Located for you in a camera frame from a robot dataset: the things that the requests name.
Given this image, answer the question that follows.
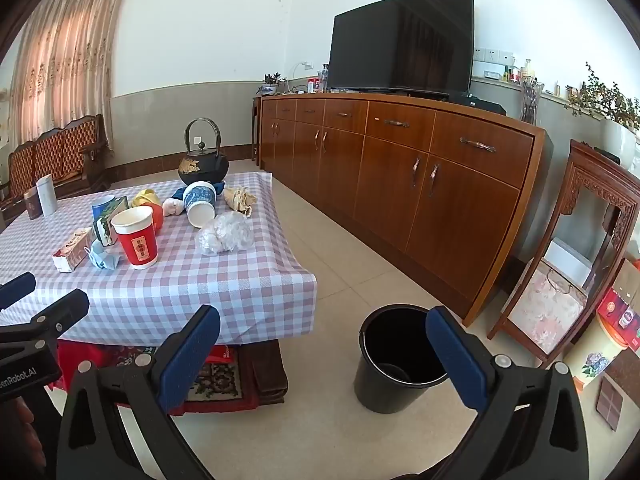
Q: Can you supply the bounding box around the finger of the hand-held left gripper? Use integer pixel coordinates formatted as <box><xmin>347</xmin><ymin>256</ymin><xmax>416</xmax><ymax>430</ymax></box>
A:
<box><xmin>0</xmin><ymin>288</ymin><xmax>91</xmax><ymax>357</ymax></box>
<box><xmin>0</xmin><ymin>272</ymin><xmax>37</xmax><ymax>311</ymax></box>

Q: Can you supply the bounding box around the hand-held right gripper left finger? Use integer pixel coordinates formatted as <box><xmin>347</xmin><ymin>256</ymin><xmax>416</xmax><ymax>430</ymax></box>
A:
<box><xmin>56</xmin><ymin>304</ymin><xmax>222</xmax><ymax>480</ymax></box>

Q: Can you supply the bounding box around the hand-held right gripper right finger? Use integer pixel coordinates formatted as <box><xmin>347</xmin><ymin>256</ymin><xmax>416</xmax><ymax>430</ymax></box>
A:
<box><xmin>425</xmin><ymin>306</ymin><xmax>591</xmax><ymax>480</ymax></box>

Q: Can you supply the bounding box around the black plastic trash bin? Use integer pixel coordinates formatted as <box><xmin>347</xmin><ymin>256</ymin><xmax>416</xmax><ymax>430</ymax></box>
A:
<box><xmin>354</xmin><ymin>304</ymin><xmax>451</xmax><ymax>415</ymax></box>

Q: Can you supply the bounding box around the green white carton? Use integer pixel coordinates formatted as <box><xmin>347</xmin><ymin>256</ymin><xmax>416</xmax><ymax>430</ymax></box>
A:
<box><xmin>93</xmin><ymin>196</ymin><xmax>131</xmax><ymax>247</ymax></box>

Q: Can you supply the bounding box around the clear plastic bag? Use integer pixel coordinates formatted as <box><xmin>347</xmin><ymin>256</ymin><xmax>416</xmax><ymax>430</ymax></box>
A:
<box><xmin>195</xmin><ymin>211</ymin><xmax>254</xmax><ymax>257</ymax></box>

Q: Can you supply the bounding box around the yellow knitted cloth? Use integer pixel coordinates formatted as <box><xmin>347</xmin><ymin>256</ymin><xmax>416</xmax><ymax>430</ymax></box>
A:
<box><xmin>131</xmin><ymin>189</ymin><xmax>163</xmax><ymax>209</ymax></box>

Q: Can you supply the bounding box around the blue white paper cup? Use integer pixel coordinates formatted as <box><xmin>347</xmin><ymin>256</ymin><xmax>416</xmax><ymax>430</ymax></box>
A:
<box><xmin>183</xmin><ymin>181</ymin><xmax>218</xmax><ymax>228</ymax></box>

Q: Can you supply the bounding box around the blue knitted cloth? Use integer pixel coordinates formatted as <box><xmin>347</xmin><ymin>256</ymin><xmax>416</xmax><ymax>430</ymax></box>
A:
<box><xmin>171</xmin><ymin>185</ymin><xmax>227</xmax><ymax>202</ymax></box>

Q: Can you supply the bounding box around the red patterned mat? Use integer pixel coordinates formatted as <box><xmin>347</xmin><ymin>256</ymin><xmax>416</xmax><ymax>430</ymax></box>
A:
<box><xmin>57</xmin><ymin>342</ymin><xmax>261</xmax><ymax>416</ymax></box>

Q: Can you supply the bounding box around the small brown paper carton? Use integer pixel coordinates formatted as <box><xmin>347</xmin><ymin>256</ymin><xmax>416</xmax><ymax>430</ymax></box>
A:
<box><xmin>52</xmin><ymin>227</ymin><xmax>96</xmax><ymax>273</ymax></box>

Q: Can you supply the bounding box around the blue face mask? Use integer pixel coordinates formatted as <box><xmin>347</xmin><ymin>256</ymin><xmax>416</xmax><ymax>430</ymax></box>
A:
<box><xmin>84</xmin><ymin>246</ymin><xmax>123</xmax><ymax>271</ymax></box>

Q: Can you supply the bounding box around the brown folded cushion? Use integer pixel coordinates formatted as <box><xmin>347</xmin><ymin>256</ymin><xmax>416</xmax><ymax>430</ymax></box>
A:
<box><xmin>240</xmin><ymin>340</ymin><xmax>290</xmax><ymax>406</ymax></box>

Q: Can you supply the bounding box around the small brown box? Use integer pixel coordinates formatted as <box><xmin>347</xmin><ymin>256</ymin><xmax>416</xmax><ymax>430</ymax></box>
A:
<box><xmin>23</xmin><ymin>187</ymin><xmax>43</xmax><ymax>221</ymax></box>

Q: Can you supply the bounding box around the white cylinder container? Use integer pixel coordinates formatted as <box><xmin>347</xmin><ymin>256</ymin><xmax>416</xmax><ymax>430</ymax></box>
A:
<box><xmin>35</xmin><ymin>174</ymin><xmax>57</xmax><ymax>217</ymax></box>

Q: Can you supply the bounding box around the floral fabric bag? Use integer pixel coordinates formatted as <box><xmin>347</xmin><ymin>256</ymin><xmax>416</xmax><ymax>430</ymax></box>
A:
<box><xmin>507</xmin><ymin>260</ymin><xmax>588</xmax><ymax>356</ymax></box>

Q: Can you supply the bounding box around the red paper cup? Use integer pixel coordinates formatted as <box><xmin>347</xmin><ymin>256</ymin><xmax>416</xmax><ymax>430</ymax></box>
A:
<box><xmin>110</xmin><ymin>205</ymin><xmax>159</xmax><ymax>271</ymax></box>

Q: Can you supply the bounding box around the blue white container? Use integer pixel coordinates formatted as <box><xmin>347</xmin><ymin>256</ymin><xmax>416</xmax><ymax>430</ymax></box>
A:
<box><xmin>91</xmin><ymin>195</ymin><xmax>117</xmax><ymax>221</ymax></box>

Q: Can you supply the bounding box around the white flower printed box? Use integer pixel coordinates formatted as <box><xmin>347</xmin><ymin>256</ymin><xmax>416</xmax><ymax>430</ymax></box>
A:
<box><xmin>560</xmin><ymin>320</ymin><xmax>628</xmax><ymax>386</ymax></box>

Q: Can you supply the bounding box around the wooden bench sofa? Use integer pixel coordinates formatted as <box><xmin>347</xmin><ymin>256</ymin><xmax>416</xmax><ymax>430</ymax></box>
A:
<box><xmin>0</xmin><ymin>113</ymin><xmax>113</xmax><ymax>221</ymax></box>

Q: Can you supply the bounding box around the brown square panel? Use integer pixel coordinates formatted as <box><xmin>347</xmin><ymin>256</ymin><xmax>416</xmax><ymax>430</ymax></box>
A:
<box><xmin>595</xmin><ymin>375</ymin><xmax>626</xmax><ymax>432</ymax></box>

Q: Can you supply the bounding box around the crumpled brown paper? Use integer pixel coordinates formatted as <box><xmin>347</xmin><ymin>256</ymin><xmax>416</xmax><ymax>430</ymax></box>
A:
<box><xmin>223</xmin><ymin>185</ymin><xmax>258</xmax><ymax>219</ymax></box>

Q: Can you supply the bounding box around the red gift box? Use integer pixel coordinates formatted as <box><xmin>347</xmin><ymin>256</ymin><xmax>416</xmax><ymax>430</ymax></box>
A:
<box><xmin>597</xmin><ymin>285</ymin><xmax>640</xmax><ymax>351</ymax></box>

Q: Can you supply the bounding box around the black cast iron kettle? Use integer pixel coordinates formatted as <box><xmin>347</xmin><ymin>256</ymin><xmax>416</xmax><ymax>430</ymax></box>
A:
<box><xmin>177</xmin><ymin>117</ymin><xmax>230</xmax><ymax>187</ymax></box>

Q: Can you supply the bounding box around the wooden sideboard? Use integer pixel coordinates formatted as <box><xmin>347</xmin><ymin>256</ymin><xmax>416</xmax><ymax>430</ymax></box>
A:
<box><xmin>251</xmin><ymin>91</ymin><xmax>553</xmax><ymax>328</ymax></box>

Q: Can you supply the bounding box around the carved wooden chair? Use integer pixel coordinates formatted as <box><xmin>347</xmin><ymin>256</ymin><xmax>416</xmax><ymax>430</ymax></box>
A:
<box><xmin>487</xmin><ymin>139</ymin><xmax>640</xmax><ymax>368</ymax></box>

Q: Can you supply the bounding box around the beige patterned curtain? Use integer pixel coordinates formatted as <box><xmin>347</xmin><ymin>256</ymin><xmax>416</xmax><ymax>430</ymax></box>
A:
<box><xmin>9</xmin><ymin>0</ymin><xmax>136</xmax><ymax>146</ymax></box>

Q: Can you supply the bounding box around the black set-top device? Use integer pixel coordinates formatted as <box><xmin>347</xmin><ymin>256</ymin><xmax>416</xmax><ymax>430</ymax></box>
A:
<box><xmin>447</xmin><ymin>91</ymin><xmax>507</xmax><ymax>115</ymax></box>

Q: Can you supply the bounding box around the tall glass vase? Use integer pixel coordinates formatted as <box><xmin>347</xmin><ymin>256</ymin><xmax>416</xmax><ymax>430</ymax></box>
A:
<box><xmin>519</xmin><ymin>76</ymin><xmax>545</xmax><ymax>126</ymax></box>

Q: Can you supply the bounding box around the potted plant white pot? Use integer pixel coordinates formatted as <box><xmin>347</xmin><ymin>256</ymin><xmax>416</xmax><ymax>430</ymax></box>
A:
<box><xmin>565</xmin><ymin>62</ymin><xmax>640</xmax><ymax>178</ymax></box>

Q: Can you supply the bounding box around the small potted plant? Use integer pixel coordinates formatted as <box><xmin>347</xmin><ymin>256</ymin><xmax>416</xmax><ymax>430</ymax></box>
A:
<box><xmin>256</xmin><ymin>72</ymin><xmax>288</xmax><ymax>97</ymax></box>

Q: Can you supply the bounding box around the group of small bottles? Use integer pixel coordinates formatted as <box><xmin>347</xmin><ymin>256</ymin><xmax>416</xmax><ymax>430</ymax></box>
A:
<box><xmin>502</xmin><ymin>57</ymin><xmax>538</xmax><ymax>85</ymax></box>

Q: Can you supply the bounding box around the black flat television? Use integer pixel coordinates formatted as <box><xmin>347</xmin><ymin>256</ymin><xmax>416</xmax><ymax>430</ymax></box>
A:
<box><xmin>327</xmin><ymin>0</ymin><xmax>475</xmax><ymax>96</ymax></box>

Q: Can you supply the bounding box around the white wall socket strip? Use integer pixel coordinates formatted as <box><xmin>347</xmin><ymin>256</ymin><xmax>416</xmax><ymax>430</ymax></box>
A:
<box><xmin>474</xmin><ymin>47</ymin><xmax>515</xmax><ymax>65</ymax></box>

